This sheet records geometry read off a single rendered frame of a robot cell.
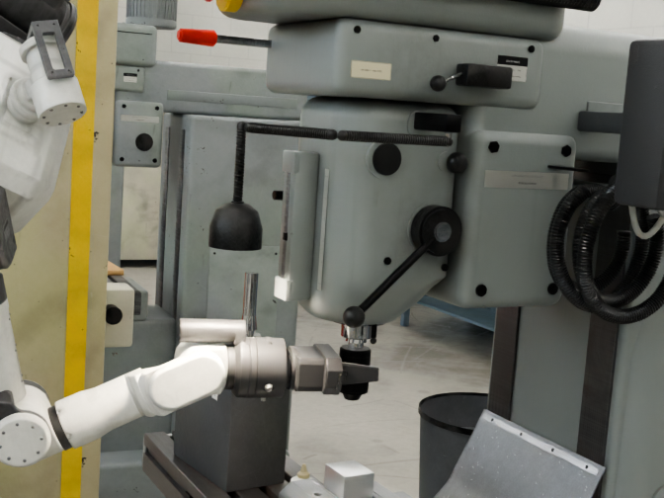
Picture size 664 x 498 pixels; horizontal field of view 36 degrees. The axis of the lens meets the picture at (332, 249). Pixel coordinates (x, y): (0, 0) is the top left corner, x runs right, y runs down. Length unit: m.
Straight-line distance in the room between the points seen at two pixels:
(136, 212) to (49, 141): 8.38
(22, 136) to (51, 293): 1.68
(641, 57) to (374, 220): 0.40
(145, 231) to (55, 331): 6.81
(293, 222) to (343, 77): 0.22
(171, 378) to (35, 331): 1.74
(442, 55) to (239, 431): 0.77
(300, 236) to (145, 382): 0.30
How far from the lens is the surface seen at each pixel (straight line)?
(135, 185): 9.87
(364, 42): 1.35
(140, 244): 9.95
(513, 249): 1.50
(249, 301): 1.83
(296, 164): 1.42
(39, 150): 1.50
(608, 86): 1.60
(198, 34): 1.48
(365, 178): 1.39
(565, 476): 1.71
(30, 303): 3.14
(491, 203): 1.47
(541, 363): 1.77
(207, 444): 1.90
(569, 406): 1.72
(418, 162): 1.42
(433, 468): 3.50
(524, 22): 1.48
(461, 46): 1.43
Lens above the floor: 1.61
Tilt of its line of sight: 8 degrees down
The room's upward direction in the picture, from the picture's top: 4 degrees clockwise
